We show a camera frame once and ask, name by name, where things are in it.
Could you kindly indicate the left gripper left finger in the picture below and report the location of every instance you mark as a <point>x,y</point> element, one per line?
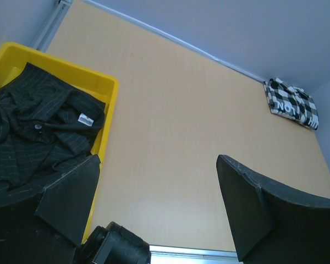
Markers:
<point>44,221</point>

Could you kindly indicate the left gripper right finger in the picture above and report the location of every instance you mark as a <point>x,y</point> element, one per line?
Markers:
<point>271,222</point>

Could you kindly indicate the black white checkered shirt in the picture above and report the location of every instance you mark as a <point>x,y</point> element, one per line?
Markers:
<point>291,102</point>

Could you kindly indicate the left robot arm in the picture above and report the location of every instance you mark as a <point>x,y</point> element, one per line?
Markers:
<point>113,244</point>

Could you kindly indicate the dark shirt in bin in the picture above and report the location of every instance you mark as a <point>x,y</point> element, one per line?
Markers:
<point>46,126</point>

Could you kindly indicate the yellow plastic bin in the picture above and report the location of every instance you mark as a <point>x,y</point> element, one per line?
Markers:
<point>14,57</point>

